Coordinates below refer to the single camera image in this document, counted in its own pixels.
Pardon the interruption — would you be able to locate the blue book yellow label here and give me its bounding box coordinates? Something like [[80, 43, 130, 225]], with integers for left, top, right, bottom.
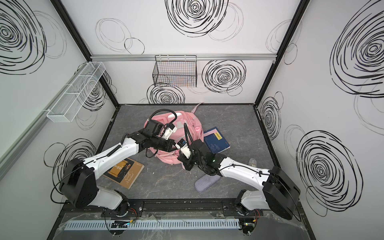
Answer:
[[203, 127, 230, 154]]

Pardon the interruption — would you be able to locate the pink student backpack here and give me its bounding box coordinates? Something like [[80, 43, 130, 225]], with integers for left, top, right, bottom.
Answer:
[[155, 104, 204, 165]]

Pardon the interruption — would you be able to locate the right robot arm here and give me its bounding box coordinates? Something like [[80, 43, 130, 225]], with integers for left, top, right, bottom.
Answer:
[[176, 140, 301, 220]]

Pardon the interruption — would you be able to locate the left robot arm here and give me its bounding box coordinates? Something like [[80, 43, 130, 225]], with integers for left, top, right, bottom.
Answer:
[[54, 120, 177, 217]]

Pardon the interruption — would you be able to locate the purple glasses case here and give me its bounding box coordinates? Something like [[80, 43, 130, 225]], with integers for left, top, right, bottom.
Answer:
[[195, 175, 221, 193]]

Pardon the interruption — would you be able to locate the brown book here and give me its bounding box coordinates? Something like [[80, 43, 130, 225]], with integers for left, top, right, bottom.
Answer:
[[103, 158, 145, 189]]

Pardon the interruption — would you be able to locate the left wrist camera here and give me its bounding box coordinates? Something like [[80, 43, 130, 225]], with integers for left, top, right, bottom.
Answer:
[[162, 125, 177, 140]]

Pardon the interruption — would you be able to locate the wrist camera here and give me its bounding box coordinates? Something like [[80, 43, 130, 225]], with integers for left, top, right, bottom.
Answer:
[[176, 139, 192, 160], [162, 125, 177, 140]]

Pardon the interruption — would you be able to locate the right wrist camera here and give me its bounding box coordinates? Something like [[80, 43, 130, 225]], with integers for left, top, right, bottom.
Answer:
[[176, 139, 192, 160]]

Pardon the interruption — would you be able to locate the black wire basket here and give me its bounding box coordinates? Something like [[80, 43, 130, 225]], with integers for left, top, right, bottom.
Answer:
[[152, 60, 198, 88]]

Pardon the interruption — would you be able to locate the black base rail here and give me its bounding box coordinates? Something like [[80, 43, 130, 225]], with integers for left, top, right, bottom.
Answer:
[[61, 198, 304, 217]]

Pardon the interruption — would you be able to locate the clear acrylic wall shelf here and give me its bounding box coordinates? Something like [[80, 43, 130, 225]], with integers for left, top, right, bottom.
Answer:
[[47, 62, 106, 123]]

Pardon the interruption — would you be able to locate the aluminium wall rail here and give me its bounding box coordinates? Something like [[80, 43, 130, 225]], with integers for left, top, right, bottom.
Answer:
[[91, 53, 277, 62]]

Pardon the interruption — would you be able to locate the white slotted cable duct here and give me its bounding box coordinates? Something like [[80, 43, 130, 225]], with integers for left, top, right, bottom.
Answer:
[[64, 219, 240, 231]]

